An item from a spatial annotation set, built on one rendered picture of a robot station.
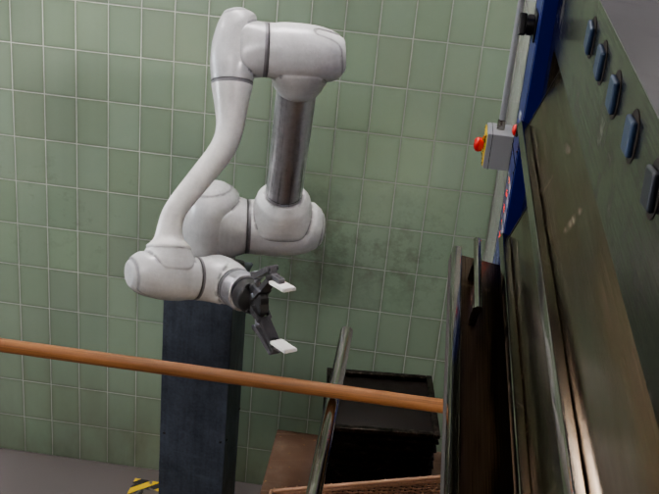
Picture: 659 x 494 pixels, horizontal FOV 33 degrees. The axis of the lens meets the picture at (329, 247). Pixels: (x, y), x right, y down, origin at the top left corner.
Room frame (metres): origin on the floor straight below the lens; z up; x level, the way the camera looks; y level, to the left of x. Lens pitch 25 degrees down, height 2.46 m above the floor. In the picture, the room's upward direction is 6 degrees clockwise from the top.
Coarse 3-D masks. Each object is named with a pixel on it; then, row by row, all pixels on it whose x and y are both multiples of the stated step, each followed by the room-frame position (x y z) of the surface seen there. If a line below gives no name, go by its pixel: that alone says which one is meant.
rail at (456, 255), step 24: (456, 264) 2.16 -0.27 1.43; (456, 288) 2.04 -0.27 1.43; (456, 312) 1.94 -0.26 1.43; (456, 336) 1.84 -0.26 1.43; (456, 360) 1.75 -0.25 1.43; (456, 384) 1.67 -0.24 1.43; (456, 408) 1.59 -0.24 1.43; (456, 432) 1.52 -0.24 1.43; (456, 456) 1.46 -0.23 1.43; (456, 480) 1.39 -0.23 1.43
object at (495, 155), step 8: (488, 128) 2.84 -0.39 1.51; (488, 136) 2.80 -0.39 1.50; (496, 136) 2.80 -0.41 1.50; (504, 136) 2.80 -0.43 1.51; (512, 136) 2.80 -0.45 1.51; (488, 144) 2.80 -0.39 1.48; (496, 144) 2.80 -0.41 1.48; (504, 144) 2.80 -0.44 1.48; (488, 152) 2.80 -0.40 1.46; (496, 152) 2.80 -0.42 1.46; (504, 152) 2.80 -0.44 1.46; (488, 160) 2.80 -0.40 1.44; (496, 160) 2.80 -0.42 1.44; (504, 160) 2.80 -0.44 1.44; (488, 168) 2.80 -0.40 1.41; (496, 168) 2.80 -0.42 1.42; (504, 168) 2.80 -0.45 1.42
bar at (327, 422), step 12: (348, 336) 2.25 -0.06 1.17; (336, 348) 2.21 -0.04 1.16; (348, 348) 2.20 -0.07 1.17; (336, 360) 2.14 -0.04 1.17; (336, 372) 2.08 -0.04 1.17; (324, 408) 1.96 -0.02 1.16; (336, 408) 1.95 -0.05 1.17; (324, 420) 1.90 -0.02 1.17; (324, 432) 1.85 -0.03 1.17; (324, 444) 1.81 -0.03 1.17; (324, 456) 1.77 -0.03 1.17; (312, 468) 1.74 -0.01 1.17; (324, 468) 1.74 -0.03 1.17; (312, 480) 1.70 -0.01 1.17; (324, 480) 1.71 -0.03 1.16; (312, 492) 1.66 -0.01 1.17
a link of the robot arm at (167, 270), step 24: (216, 96) 2.52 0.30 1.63; (240, 96) 2.52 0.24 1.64; (216, 120) 2.51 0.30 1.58; (240, 120) 2.50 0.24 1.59; (216, 144) 2.45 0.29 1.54; (192, 168) 2.41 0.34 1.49; (216, 168) 2.42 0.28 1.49; (192, 192) 2.36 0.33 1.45; (168, 216) 2.31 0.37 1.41; (168, 240) 2.26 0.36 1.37; (144, 264) 2.20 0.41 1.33; (168, 264) 2.22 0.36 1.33; (192, 264) 2.25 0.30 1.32; (144, 288) 2.19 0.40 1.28; (168, 288) 2.20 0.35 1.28; (192, 288) 2.23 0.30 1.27
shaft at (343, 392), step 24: (72, 360) 2.02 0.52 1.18; (96, 360) 2.01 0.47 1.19; (120, 360) 2.01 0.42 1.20; (144, 360) 2.01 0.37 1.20; (240, 384) 1.98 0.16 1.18; (264, 384) 1.98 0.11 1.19; (288, 384) 1.98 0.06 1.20; (312, 384) 1.98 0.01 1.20; (336, 384) 1.98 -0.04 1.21; (408, 408) 1.95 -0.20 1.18; (432, 408) 1.95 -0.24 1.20
